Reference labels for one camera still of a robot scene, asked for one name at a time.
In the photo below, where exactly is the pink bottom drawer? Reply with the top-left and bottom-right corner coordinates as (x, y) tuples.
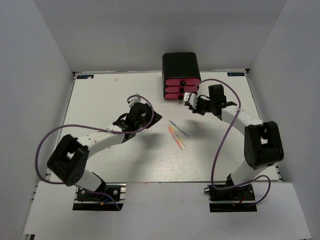
(163, 93), (184, 101)

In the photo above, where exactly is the pink drawer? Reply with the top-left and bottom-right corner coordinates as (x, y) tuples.
(164, 77), (201, 87)
(164, 85), (199, 94)
(163, 93), (184, 101)

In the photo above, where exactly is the pink top drawer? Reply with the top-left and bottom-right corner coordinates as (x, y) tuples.
(164, 77), (201, 87)

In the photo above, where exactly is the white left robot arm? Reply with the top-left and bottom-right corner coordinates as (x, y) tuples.
(47, 102), (162, 200)

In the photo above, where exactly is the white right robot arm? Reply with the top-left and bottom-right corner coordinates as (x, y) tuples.
(183, 84), (284, 200)

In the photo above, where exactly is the thin yellow highlighter pen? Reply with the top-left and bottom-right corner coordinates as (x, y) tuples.
(169, 124), (186, 147)

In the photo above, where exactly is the thin orange highlighter pen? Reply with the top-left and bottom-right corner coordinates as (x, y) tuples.
(167, 125), (183, 150)

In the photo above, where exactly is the blue right corner label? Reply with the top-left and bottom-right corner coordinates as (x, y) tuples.
(227, 72), (245, 77)

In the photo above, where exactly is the black drawer cabinet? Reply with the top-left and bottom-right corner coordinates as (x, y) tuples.
(162, 52), (201, 80)

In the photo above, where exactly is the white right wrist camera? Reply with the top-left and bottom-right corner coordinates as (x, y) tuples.
(183, 92), (198, 110)

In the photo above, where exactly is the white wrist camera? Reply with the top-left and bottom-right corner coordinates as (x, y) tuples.
(126, 94), (141, 108)
(183, 92), (198, 110)

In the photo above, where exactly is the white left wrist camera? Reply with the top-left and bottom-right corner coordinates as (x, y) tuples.
(126, 94), (141, 108)

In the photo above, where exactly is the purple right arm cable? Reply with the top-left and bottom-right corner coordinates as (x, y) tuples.
(186, 78), (272, 207)

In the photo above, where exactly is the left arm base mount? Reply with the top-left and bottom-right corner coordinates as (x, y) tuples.
(72, 183), (127, 212)

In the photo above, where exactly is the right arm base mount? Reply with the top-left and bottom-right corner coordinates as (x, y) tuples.
(203, 184), (257, 213)

